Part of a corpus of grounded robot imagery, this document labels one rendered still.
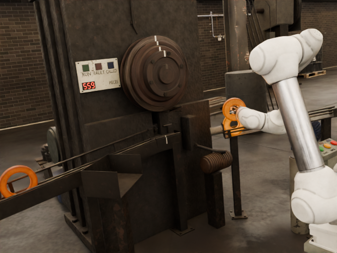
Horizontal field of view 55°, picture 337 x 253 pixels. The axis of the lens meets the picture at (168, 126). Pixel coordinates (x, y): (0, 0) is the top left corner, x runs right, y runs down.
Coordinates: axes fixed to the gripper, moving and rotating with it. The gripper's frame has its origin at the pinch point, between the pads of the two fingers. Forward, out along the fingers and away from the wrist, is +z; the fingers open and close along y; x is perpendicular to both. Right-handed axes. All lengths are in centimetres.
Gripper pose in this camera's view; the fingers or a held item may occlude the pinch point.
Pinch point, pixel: (233, 107)
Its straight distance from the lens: 222.7
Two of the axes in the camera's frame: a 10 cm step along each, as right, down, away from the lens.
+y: 9.9, -1.1, 0.4
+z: -0.6, -2.6, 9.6
